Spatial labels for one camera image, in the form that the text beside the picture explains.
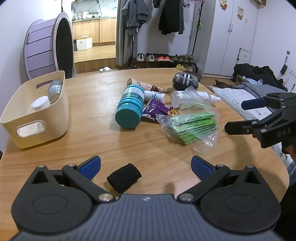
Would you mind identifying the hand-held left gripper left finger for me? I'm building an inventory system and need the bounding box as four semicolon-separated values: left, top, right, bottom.
30;155;116;204

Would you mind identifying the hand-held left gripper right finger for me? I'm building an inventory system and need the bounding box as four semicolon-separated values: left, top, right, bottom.
177;155;266;204

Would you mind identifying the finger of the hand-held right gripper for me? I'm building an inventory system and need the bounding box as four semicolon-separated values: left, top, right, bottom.
241;92;296;110
224;107;288;136

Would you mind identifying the black foam roll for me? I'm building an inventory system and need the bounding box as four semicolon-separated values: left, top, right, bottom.
107;163;142;194

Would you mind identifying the clear bag of green packets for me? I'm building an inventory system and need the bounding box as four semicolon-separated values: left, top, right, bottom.
155;86;220;154

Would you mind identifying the cream plastic basket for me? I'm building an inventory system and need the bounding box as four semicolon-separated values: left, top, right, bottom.
0;71;69;149

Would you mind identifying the clear spray bottle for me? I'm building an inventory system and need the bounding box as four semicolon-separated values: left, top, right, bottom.
171;90;221;108

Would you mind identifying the large teal bottle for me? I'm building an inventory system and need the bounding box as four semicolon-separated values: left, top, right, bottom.
115;85;145;129

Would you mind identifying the purple snack packet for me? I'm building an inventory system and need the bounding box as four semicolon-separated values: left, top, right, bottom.
142;98;178;121

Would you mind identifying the small white bottle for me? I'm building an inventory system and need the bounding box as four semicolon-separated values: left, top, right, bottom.
144;90;166;101

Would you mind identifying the brown cone snack packet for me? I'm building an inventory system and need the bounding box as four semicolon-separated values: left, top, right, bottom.
127;78;168;93

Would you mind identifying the grey folded cloth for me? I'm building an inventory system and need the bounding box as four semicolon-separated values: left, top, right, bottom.
232;82;267;98

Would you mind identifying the white printed mattress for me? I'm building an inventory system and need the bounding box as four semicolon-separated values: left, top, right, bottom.
208;85;296;168

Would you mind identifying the cardboard box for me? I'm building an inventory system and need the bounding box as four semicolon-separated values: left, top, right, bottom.
235;75;250;85

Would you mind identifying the dark clothes pile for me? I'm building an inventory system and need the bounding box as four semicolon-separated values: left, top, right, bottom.
233;63;288;91

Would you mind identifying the brown cat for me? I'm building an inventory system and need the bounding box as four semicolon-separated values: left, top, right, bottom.
214;79;233;90

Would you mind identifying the small white drawer unit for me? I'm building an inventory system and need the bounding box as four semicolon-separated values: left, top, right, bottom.
237;48;251;64

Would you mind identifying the white wardrobe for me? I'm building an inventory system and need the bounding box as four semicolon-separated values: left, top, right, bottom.
203;0;258;77

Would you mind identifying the white capped bottle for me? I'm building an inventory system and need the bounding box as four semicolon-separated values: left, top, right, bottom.
32;96;51;112

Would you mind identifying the clear labelled bottle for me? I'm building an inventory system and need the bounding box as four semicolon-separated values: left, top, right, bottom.
48;80;63;103

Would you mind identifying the black coat stand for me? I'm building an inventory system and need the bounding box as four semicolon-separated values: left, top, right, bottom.
189;0;207;56

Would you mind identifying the black garment rack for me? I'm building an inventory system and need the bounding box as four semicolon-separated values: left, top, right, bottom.
128;0;198;71

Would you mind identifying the row of shoes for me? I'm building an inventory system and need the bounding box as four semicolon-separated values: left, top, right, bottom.
136;53;195;63

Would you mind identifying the dark hanging garment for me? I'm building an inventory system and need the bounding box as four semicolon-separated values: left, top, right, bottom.
158;0;185;36

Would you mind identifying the white box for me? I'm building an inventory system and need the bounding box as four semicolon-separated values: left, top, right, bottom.
76;35;93;51

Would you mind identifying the purple cat wheel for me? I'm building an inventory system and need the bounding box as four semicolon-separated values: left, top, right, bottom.
23;12;75;80

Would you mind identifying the grey curtain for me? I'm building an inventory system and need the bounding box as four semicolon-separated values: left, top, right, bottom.
116;0;135;67

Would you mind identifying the wooden kitchen base cabinet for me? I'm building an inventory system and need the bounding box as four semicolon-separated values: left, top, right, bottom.
72;18;116;46

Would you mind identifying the grey hanging shirt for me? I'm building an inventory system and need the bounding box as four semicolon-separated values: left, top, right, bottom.
125;0;150;37

